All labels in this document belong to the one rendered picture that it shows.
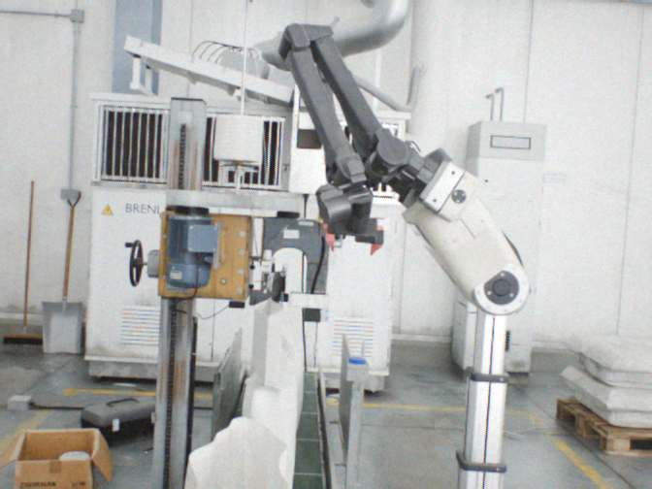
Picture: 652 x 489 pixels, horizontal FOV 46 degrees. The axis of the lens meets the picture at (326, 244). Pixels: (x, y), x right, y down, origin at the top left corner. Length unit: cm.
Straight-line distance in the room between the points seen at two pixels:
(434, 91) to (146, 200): 229
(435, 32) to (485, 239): 411
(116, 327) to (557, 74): 436
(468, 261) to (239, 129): 97
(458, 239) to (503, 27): 531
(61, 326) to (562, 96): 483
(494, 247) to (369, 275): 354
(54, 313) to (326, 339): 252
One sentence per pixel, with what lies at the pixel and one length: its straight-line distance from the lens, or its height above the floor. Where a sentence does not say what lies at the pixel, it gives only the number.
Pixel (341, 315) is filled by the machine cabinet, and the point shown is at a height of 59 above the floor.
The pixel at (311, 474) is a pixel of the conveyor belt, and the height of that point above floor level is 38.
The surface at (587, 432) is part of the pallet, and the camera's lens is 534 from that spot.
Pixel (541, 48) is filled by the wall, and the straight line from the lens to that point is 729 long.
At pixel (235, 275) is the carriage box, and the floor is 112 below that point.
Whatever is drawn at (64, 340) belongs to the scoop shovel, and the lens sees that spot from 694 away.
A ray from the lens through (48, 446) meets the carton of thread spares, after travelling 401.
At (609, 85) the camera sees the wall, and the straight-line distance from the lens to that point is 744.
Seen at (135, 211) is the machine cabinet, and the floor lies 127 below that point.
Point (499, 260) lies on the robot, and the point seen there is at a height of 127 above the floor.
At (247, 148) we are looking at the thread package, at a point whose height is 157.
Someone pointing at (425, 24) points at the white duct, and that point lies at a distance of 608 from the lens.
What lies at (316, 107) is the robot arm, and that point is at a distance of 188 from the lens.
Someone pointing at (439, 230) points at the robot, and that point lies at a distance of 202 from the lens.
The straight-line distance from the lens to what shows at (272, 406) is 242.
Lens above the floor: 140
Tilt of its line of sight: 3 degrees down
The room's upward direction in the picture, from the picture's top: 3 degrees clockwise
